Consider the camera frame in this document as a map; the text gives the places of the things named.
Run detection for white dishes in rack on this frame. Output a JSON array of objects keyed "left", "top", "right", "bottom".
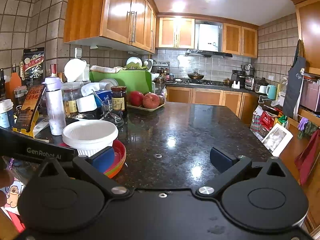
[{"left": 99, "top": 78, "right": 119, "bottom": 91}]

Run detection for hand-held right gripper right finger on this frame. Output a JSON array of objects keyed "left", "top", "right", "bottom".
[{"left": 196, "top": 146, "right": 288, "bottom": 198}]

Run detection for beige cloth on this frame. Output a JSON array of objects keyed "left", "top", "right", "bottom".
[{"left": 90, "top": 65, "right": 125, "bottom": 73}]

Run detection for clear jar with yellow label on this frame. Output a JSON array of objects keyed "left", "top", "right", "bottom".
[{"left": 61, "top": 82, "right": 82, "bottom": 118}]

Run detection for yellow phone stand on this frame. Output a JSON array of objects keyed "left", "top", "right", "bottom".
[{"left": 12, "top": 110, "right": 40, "bottom": 138}]

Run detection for lilac thermos bottle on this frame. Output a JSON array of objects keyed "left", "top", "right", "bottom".
[{"left": 42, "top": 77, "right": 67, "bottom": 136}]

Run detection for glass cup with spoon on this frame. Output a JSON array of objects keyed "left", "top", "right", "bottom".
[{"left": 91, "top": 89, "right": 120, "bottom": 119}]

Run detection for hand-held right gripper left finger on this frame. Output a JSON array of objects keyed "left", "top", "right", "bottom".
[{"left": 37, "top": 145, "right": 135, "bottom": 198}]

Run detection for white ceramic bowl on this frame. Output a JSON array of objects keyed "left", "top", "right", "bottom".
[{"left": 126, "top": 57, "right": 143, "bottom": 68}]

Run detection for small jar with grey lid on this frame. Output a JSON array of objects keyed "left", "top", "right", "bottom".
[{"left": 14, "top": 85, "right": 28, "bottom": 105}]

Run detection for steel rice cooker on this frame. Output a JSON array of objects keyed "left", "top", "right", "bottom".
[{"left": 245, "top": 76, "right": 256, "bottom": 91}]

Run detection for orange plastic plate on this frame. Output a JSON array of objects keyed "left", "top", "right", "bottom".
[{"left": 104, "top": 155, "right": 126, "bottom": 179}]

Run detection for red cloth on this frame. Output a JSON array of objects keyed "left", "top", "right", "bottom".
[{"left": 294, "top": 129, "right": 320, "bottom": 186}]

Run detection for mint green mug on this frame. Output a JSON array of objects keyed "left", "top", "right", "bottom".
[{"left": 266, "top": 84, "right": 277, "bottom": 100}]

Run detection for white water heater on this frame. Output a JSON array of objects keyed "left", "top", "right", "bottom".
[{"left": 195, "top": 23, "right": 223, "bottom": 52}]

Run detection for tall wooden cabinet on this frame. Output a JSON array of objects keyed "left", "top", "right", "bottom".
[{"left": 289, "top": 0, "right": 320, "bottom": 75}]

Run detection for clear plastic jar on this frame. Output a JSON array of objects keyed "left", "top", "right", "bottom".
[{"left": 277, "top": 77, "right": 288, "bottom": 98}]

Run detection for stacked steel pots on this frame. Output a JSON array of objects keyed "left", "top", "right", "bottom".
[{"left": 242, "top": 64, "right": 255, "bottom": 77}]

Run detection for black tea package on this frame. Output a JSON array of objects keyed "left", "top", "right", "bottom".
[{"left": 19, "top": 47, "right": 45, "bottom": 87}]

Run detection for gas stove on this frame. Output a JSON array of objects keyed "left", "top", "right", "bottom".
[{"left": 189, "top": 80, "right": 227, "bottom": 85}]

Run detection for patterned gift bag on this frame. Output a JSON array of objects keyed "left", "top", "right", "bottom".
[{"left": 250, "top": 105, "right": 264, "bottom": 133}]

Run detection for dark sauce jar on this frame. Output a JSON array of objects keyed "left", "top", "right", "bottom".
[{"left": 110, "top": 86, "right": 128, "bottom": 118}]

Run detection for green cutting board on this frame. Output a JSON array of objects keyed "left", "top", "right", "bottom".
[{"left": 89, "top": 66, "right": 152, "bottom": 95}]

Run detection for wooden wall cabinet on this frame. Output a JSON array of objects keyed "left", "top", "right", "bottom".
[
  {"left": 155, "top": 17, "right": 196, "bottom": 49},
  {"left": 63, "top": 0, "right": 157, "bottom": 54},
  {"left": 222, "top": 22, "right": 258, "bottom": 58}
]

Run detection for red snack bag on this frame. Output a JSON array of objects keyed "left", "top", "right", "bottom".
[{"left": 260, "top": 111, "right": 279, "bottom": 130}]

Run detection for cartoon printed bag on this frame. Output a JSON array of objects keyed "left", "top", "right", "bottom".
[{"left": 5, "top": 182, "right": 25, "bottom": 209}]

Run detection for pink box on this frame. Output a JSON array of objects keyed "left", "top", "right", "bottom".
[{"left": 299, "top": 81, "right": 320, "bottom": 113}]

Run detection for blue tissue box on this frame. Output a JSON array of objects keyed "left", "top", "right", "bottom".
[{"left": 92, "top": 89, "right": 112, "bottom": 105}]

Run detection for white window box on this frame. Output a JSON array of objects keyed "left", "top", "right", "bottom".
[{"left": 261, "top": 123, "right": 293, "bottom": 157}]

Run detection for black range hood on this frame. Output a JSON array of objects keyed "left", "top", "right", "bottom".
[{"left": 185, "top": 50, "right": 233, "bottom": 58}]

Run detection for group of seasoning bottles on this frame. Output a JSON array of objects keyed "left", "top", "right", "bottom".
[{"left": 157, "top": 67, "right": 175, "bottom": 82}]

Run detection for beige fruit tray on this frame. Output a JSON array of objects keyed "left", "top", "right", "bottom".
[{"left": 127, "top": 102, "right": 165, "bottom": 111}]

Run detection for green plastic plate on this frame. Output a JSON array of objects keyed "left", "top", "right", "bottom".
[{"left": 107, "top": 155, "right": 126, "bottom": 176}]

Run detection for smartphone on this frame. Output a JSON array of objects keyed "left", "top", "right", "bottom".
[{"left": 16, "top": 84, "right": 47, "bottom": 132}]

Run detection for black coffee machine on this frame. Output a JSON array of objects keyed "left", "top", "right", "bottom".
[{"left": 232, "top": 70, "right": 247, "bottom": 88}]

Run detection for green cloth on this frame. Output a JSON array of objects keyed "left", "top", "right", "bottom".
[{"left": 297, "top": 120, "right": 318, "bottom": 139}]

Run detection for wooden base cabinets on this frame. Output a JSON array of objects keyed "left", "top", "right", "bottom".
[{"left": 165, "top": 85, "right": 258, "bottom": 125}]

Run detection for dark soy sauce bottle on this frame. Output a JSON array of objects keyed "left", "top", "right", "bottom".
[{"left": 0, "top": 68, "right": 6, "bottom": 100}]

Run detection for white cup with blue label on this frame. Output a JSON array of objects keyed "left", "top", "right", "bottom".
[{"left": 0, "top": 99, "right": 14, "bottom": 129}]

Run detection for bottle with orange label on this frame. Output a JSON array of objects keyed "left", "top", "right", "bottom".
[{"left": 5, "top": 64, "right": 22, "bottom": 103}]

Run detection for dark apron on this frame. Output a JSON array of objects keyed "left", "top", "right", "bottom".
[{"left": 282, "top": 57, "right": 307, "bottom": 118}]

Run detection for white flat card box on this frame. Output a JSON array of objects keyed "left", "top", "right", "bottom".
[{"left": 32, "top": 121, "right": 50, "bottom": 137}]

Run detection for person's left hand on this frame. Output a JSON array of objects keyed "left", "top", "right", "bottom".
[{"left": 0, "top": 169, "right": 14, "bottom": 207}]

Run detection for green bag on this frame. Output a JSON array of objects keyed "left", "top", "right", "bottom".
[{"left": 274, "top": 115, "right": 288, "bottom": 128}]

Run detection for purple rubber glove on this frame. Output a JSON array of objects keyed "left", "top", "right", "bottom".
[{"left": 297, "top": 117, "right": 309, "bottom": 132}]

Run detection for white foam container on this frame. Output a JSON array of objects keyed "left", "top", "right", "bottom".
[{"left": 64, "top": 58, "right": 90, "bottom": 83}]

